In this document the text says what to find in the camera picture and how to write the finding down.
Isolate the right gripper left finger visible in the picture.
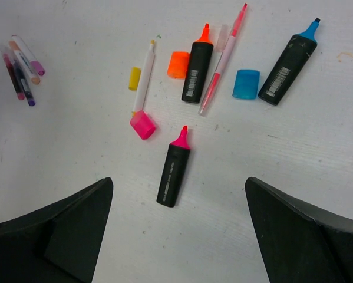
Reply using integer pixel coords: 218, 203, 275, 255
0, 177, 114, 282

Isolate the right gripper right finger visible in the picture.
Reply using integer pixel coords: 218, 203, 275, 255
245, 177, 353, 282

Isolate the white pen pink cap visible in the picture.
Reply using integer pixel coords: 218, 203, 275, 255
12, 35, 45, 77

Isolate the pink highlighter cap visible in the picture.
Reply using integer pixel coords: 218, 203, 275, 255
130, 110, 157, 140

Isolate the yellow pen cap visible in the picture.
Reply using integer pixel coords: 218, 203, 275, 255
128, 67, 141, 91

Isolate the black marker pen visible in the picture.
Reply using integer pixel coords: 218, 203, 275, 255
156, 126, 191, 208

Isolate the white yellow pen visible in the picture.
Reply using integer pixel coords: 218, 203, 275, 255
132, 40, 155, 116

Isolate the blue highlighter cap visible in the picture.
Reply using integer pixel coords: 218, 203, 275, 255
232, 69, 260, 100

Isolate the orange highlighter cap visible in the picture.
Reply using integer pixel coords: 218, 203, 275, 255
167, 51, 190, 79

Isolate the black blue highlighter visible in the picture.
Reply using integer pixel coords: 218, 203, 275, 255
258, 18, 320, 106

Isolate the pink translucent highlighter pen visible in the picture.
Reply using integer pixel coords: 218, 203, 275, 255
198, 3, 248, 116

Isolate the black orange highlighter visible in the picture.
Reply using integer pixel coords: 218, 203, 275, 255
182, 23, 214, 104

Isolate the clear pen cap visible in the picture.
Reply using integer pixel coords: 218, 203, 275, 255
216, 24, 229, 52

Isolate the dark pen with red tip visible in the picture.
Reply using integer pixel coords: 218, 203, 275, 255
1, 48, 25, 100

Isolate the white pen peach cap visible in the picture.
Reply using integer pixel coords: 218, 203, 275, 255
8, 41, 41, 85

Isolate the dark pen with purple tip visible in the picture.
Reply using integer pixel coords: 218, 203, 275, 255
14, 60, 36, 107

